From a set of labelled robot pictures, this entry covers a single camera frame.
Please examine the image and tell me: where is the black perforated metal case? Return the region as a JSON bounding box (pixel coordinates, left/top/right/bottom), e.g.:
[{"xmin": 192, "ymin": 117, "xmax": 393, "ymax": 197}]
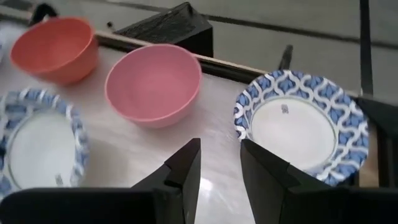
[{"xmin": 113, "ymin": 1, "xmax": 215, "ymax": 58}]

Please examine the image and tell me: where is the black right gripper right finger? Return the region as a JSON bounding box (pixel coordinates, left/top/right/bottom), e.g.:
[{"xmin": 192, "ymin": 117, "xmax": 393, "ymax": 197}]
[{"xmin": 240, "ymin": 139, "xmax": 330, "ymax": 224}]

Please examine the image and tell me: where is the blue patterned paper bowl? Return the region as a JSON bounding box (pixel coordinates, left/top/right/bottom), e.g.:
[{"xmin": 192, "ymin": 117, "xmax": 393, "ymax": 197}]
[
  {"xmin": 233, "ymin": 69, "xmax": 370, "ymax": 187},
  {"xmin": 0, "ymin": 88, "xmax": 91, "ymax": 200}
]

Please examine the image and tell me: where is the pink bowl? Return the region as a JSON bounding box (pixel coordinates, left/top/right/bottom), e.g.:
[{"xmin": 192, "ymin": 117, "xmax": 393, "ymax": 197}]
[{"xmin": 104, "ymin": 44, "xmax": 203, "ymax": 129}]

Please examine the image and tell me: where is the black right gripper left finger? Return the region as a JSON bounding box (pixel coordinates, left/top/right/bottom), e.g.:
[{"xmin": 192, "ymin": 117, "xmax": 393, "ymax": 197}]
[{"xmin": 130, "ymin": 138, "xmax": 201, "ymax": 224}]

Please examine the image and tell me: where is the coral red bowl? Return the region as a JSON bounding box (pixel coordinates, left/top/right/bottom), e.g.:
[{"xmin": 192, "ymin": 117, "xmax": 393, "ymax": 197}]
[{"xmin": 9, "ymin": 17, "xmax": 100, "ymax": 85}]

